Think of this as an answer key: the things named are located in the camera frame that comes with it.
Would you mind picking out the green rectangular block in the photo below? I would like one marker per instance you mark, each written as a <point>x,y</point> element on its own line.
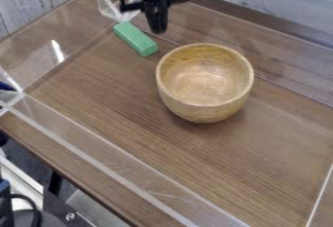
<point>135,38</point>

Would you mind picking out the light brown wooden bowl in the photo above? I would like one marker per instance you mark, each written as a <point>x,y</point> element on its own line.
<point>205,81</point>

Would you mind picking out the black table leg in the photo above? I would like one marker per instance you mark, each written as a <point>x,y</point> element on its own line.
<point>55,184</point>

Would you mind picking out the clear acrylic tray enclosure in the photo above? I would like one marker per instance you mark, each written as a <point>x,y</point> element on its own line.
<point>86,112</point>

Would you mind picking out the grey metal base plate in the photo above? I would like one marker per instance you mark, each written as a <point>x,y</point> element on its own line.
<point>79,211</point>

